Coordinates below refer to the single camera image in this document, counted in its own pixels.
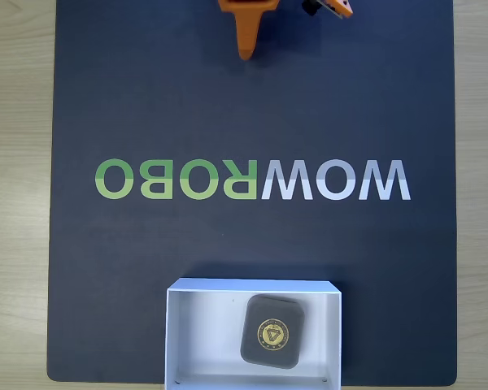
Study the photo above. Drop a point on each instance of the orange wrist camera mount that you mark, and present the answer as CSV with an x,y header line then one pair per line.
x,y
337,7

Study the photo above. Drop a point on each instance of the dark mat WOWROBO print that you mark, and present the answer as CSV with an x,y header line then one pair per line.
x,y
187,101

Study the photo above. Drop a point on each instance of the grey square case gold emblem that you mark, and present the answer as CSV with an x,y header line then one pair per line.
x,y
272,331

